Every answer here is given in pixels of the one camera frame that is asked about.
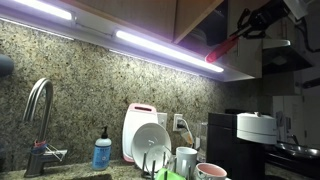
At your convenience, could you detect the long under-cabinet light bar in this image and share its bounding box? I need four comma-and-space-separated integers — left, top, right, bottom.
114, 29, 225, 74

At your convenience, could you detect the metal wire dish rack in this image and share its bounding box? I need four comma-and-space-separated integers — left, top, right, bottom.
141, 151, 194, 180

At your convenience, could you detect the steel frying pan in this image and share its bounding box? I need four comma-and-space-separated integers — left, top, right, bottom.
274, 133, 320, 159

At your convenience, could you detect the white wall switch plate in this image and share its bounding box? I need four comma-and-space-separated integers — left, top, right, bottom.
156, 112, 169, 129

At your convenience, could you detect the dark range hood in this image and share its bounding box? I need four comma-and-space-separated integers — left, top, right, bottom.
261, 39, 314, 76

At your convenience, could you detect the power plug with cord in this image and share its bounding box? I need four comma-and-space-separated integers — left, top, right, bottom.
177, 118, 195, 145

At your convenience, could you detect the black stove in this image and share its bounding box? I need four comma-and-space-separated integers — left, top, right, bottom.
264, 143, 320, 180

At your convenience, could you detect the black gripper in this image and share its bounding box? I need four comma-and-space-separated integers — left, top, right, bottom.
230, 0, 291, 40

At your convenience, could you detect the plain white mug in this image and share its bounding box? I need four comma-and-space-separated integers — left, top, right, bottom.
175, 146, 198, 178

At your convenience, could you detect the white cutting board pink rim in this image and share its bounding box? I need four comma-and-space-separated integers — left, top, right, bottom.
121, 102, 158, 163

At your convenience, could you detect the black and grey coffee machine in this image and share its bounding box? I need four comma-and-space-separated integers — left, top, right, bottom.
206, 111, 278, 180

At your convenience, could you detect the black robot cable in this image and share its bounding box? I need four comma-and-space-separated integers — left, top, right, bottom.
294, 16, 320, 54

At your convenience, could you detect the white mug with pink inside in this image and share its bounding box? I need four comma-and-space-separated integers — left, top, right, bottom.
194, 162, 228, 180

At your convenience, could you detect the white wall outlet plate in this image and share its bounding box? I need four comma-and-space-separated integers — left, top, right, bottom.
172, 113, 184, 132

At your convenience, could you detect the large white bowl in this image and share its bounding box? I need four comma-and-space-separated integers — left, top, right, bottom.
131, 122, 172, 173

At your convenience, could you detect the curved steel faucet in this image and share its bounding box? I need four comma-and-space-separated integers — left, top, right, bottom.
22, 77, 69, 178

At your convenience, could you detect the clear water tank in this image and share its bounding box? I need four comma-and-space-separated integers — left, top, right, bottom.
196, 121, 209, 163

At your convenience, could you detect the blue label soap bottle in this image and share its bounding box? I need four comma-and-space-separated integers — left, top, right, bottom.
92, 125, 113, 171

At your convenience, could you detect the short under-cabinet light bar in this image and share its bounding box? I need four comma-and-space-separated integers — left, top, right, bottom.
13, 0, 76, 22

